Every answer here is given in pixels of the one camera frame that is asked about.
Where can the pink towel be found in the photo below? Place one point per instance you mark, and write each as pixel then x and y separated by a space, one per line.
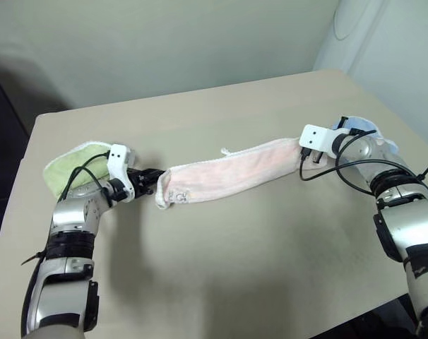
pixel 235 171

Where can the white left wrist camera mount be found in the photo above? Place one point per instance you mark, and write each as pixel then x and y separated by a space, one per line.
pixel 117 159

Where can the white round wall fixture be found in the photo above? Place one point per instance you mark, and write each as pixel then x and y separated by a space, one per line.
pixel 346 21

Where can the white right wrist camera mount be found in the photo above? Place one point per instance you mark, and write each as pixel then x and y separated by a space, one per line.
pixel 314 138

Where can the green towel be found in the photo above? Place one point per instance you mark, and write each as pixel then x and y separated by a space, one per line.
pixel 78 169

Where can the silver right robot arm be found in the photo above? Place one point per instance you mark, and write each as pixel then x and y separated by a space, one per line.
pixel 408 215

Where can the dark upholstered seat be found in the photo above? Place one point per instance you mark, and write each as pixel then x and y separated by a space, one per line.
pixel 4 148

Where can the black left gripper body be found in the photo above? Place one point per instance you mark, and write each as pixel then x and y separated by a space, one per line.
pixel 140 181

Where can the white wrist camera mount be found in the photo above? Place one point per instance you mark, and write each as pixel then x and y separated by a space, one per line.
pixel 314 138
pixel 117 159

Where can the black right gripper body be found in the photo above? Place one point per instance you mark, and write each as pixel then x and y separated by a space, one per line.
pixel 316 157

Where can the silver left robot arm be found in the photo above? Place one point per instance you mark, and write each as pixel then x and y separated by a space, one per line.
pixel 71 215

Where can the light blue towel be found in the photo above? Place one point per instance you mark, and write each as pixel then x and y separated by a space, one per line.
pixel 362 124

